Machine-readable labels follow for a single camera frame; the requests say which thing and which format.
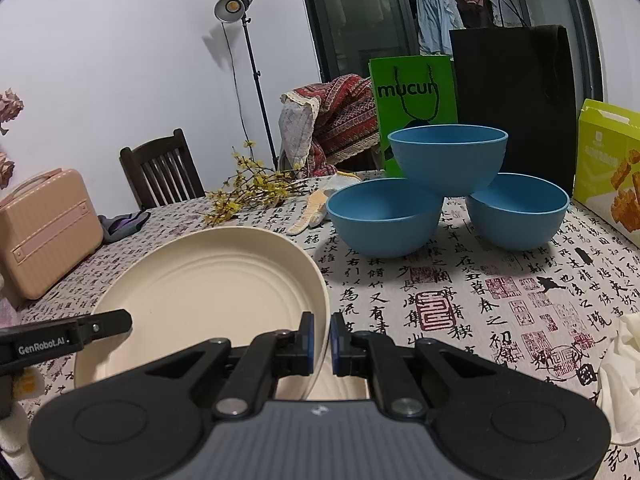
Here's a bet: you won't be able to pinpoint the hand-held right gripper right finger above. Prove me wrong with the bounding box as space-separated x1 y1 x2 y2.
330 311 496 420

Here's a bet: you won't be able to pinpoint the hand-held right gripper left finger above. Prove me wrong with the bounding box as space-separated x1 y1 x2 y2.
145 311 317 421

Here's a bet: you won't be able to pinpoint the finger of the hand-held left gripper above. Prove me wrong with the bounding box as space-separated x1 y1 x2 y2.
75 309 134 347

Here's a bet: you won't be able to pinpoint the cream round plate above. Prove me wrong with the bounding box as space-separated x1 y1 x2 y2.
74 226 331 401

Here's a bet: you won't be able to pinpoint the blue bowl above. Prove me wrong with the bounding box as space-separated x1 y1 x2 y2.
387 125 509 197
326 178 443 259
466 172 570 252

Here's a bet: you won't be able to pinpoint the grey and purple pouch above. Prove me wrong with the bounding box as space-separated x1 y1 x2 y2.
97 211 152 245

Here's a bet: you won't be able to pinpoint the pink ribbed suitcase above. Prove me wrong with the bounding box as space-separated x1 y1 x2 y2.
0 168 104 301

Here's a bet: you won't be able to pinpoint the dark wooden chair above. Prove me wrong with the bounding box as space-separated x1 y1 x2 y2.
119 128 207 211

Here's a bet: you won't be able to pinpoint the yellow flower branch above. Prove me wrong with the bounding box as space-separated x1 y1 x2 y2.
202 140 331 223

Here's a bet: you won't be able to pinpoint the grey lace-trimmed cloth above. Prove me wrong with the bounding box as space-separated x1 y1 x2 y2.
277 91 321 171

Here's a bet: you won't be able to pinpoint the red patterned blanket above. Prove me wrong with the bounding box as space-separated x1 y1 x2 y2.
292 74 386 166

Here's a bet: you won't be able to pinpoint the dried pink roses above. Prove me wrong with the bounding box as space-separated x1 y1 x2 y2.
0 87 25 191

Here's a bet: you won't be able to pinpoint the green paper bag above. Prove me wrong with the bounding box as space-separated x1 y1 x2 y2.
368 54 459 178

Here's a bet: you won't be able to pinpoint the black studio light stand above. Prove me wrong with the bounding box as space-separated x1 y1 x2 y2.
214 0 280 171

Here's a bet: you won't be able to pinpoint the white crumpled tissue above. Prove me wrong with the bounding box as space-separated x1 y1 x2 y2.
595 312 640 446

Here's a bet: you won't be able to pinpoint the black paper bag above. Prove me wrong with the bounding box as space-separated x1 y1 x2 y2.
448 0 577 196

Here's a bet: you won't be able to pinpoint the yellow-green snack box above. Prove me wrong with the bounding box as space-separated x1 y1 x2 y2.
572 99 640 250

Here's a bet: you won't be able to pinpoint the dark sliding glass door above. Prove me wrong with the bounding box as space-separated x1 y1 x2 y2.
295 0 608 116

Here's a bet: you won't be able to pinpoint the hanging light blue shirt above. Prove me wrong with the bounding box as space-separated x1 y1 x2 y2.
416 0 466 56

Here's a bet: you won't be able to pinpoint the black lamp cable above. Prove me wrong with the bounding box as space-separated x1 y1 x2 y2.
220 22 253 148

